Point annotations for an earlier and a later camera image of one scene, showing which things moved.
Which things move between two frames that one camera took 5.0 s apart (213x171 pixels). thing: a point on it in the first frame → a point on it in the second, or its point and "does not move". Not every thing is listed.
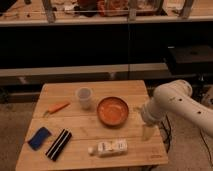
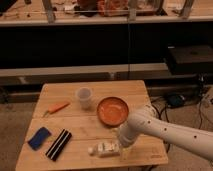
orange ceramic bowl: x=112 y=111 does not move
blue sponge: x=38 y=138 does not move
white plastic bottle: x=109 y=148 does not move
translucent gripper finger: x=147 y=133 → x=125 y=153
